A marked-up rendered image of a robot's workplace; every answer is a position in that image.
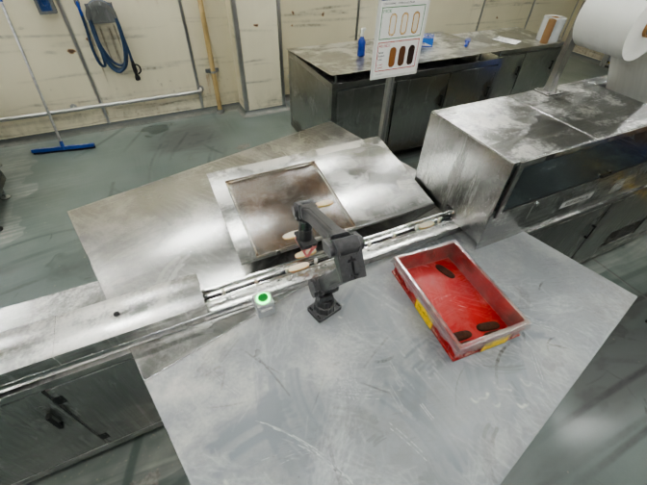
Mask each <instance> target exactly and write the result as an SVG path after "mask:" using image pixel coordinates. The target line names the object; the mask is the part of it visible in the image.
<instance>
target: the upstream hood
mask: <svg viewBox="0 0 647 485"><path fill-rule="evenodd" d="M207 314H208V311H207V308H206V305H205V302H204V298H203V295H202V291H201V289H200V284H199V281H198V278H197V275H196V273H193V274H190V275H186V276H183V277H180V278H177V279H173V280H170V281H168V282H165V283H161V284H158V285H155V286H152V287H148V288H145V289H142V290H139V291H135V292H132V293H129V294H124V295H121V296H118V297H114V298H111V299H108V300H105V301H101V302H98V303H95V304H92V305H89V306H86V307H83V308H79V309H76V310H73V311H70V312H66V313H63V314H60V315H57V316H54V317H51V318H48V319H42V320H39V321H36V322H32V323H29V324H26V325H23V326H19V327H16V328H14V329H10V330H7V331H4V332H1V333H0V386H2V385H4V384H7V383H10V382H13V381H15V380H18V379H21V378H24V377H26V376H29V375H32V374H35V373H38V372H41V371H44V370H49V369H51V368H54V367H57V366H59V365H62V364H65V363H68V362H71V361H73V360H76V359H79V358H82V357H85V356H88V355H91V354H93V353H96V352H98V351H101V350H104V349H107V348H110V347H113V346H116V345H120V344H123V343H126V342H129V341H132V340H135V339H137V338H140V337H142V336H145V335H148V334H151V333H154V332H157V331H160V330H163V329H166V328H168V327H171V326H173V325H176V324H179V323H182V322H185V321H188V320H190V319H195V318H198V317H201V316H204V315H207Z"/></svg>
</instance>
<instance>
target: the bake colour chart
mask: <svg viewBox="0 0 647 485"><path fill-rule="evenodd" d="M429 4H430V0H378V6H377V15H376V24H375V40H374V49H373V57H372V66H371V74H370V81H371V80H376V79H383V78H389V77H396V76H402V75H408V74H414V73H416V72H417V67H418V61H419V57H420V52H421V47H422V42H423V37H424V32H425V28H426V23H427V14H428V9H429Z"/></svg>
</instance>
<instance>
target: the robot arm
mask: <svg viewBox="0 0 647 485"><path fill-rule="evenodd" d="M291 210H292V213H293V215H294V216H295V218H296V220H297V221H298V231H295V232H294V235H296V237H295V240H296V242H297V244H298V246H299V247H300V249H301V251H302V252H303V254H304V255H305V257H306V258H307V257H309V256H310V254H311V253H312V251H313V250H314V249H315V248H316V247H317V245H318V242H317V241H316V239H315V238H314V236H313V228H314V229H315V230H316V231H317V232H318V233H319V234H320V235H321V236H322V237H323V239H322V243H323V251H324V253H325V254H326V255H327V256H328V257H329V258H331V257H333V260H334V263H335V266H336V268H335V269H333V270H332V271H330V272H329V273H326V274H324V275H321V276H317V277H314V278H310V279H308V287H309V291H310V293H311V295H312V297H313V298H315V302H314V303H312V304H311V305H309V306H308V307H307V311H308V312H309V313H310V314H311V315H312V317H313V318H314V319H315V320H316V321H317V322H318V323H321V322H323V321H324V320H326V319H328V318H329V317H331V316H332V315H334V314H335V313H337V312H338V311H340V310H341V308H342V305H341V304H340V303H339V302H338V301H337V300H336V299H335V298H334V297H333V294H332V293H336V292H338V291H339V286H341V285H343V284H346V283H348V282H349V281H351V280H355V279H358V278H363V277H366V276H367V274H366V269H365V263H364V257H363V252H362V249H364V248H365V240H364V239H363V237H362V236H361V235H360V234H358V233H357V232H356V231H353V232H348V231H347V230H345V229H342V228H341V227H339V226H338V225H337V224H336V223H335V222H333V221H332V220H331V219H330V218H329V217H328V216H326V215H325V214H324V213H323V212H322V211H321V210H320V209H319V208H318V205H317V204H316V202H315V201H314V200H313V199H308V200H303V201H302V200H301V201H297V202H294V205H293V206H292V209H291ZM310 248H311V249H310ZM307 249H310V251H309V253H308V254H306V252H305V251H306V250H307Z"/></svg>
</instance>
